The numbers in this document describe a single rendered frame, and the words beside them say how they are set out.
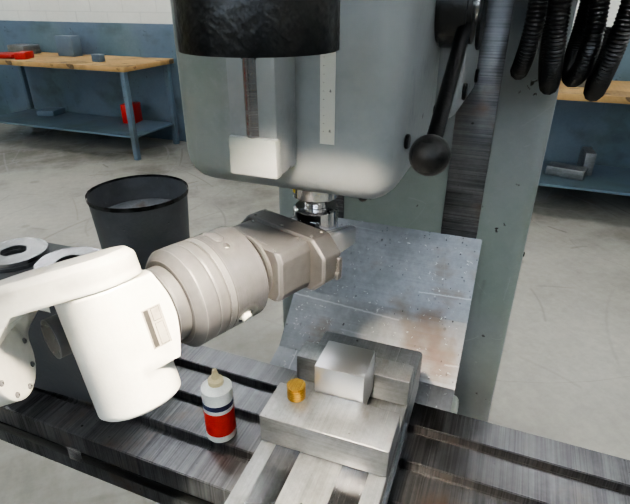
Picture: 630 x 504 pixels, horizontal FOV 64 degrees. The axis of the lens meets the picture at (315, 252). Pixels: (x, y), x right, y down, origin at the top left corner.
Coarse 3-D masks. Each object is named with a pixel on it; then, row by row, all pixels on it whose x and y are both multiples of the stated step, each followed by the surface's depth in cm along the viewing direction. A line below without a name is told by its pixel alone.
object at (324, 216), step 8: (296, 208) 51; (304, 208) 51; (320, 208) 51; (328, 208) 51; (336, 208) 51; (296, 216) 51; (304, 216) 50; (312, 216) 50; (320, 216) 50; (328, 216) 51; (336, 216) 52
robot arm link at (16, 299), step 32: (96, 256) 36; (128, 256) 37; (0, 288) 34; (32, 288) 34; (64, 288) 34; (96, 288) 35; (0, 320) 34; (32, 320) 41; (0, 352) 36; (32, 352) 41; (0, 384) 35; (32, 384) 39
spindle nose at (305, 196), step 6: (300, 192) 50; (306, 192) 49; (312, 192) 49; (318, 192) 49; (300, 198) 50; (306, 198) 49; (312, 198) 49; (318, 198) 49; (324, 198) 49; (330, 198) 50
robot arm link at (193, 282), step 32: (160, 256) 40; (192, 256) 40; (128, 288) 36; (160, 288) 38; (192, 288) 39; (224, 288) 40; (64, 320) 35; (96, 320) 35; (128, 320) 36; (160, 320) 37; (192, 320) 40; (224, 320) 41; (64, 352) 39; (96, 352) 35; (128, 352) 36; (160, 352) 37; (96, 384) 36; (128, 384) 36; (160, 384) 37; (128, 416) 36
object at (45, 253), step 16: (16, 240) 76; (32, 240) 76; (0, 256) 71; (16, 256) 71; (32, 256) 71; (48, 256) 71; (64, 256) 71; (0, 272) 69; (16, 272) 70; (32, 336) 70; (48, 352) 71; (48, 368) 73; (64, 368) 71; (48, 384) 74; (64, 384) 73; (80, 384) 72
